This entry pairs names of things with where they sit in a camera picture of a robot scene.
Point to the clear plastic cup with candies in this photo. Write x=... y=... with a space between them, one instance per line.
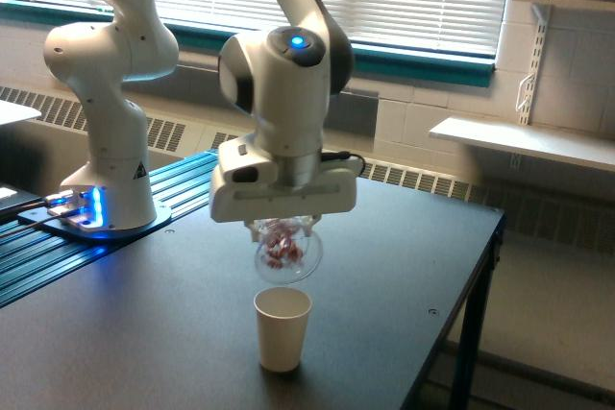
x=284 y=255

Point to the white desk corner left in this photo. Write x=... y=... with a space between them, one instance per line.
x=12 y=113

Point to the lower white wall shelf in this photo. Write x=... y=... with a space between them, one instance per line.
x=556 y=145

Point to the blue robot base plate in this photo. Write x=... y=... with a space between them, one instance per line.
x=60 y=228

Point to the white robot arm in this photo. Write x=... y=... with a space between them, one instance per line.
x=283 y=78

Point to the white shelf rail bracket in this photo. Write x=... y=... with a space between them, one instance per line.
x=527 y=86

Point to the baseboard radiator heater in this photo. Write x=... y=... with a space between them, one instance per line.
x=46 y=149

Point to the white paper cup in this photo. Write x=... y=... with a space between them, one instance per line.
x=282 y=319

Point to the black table leg frame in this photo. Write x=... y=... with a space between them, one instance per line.
x=475 y=294

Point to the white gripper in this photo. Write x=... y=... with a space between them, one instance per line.
x=249 y=185

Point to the upper white wall shelf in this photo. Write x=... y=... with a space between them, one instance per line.
x=578 y=5

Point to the blue aluminium extrusion rails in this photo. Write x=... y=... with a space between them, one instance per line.
x=33 y=258

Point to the white wall shelf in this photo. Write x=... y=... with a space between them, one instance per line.
x=556 y=145
x=578 y=5

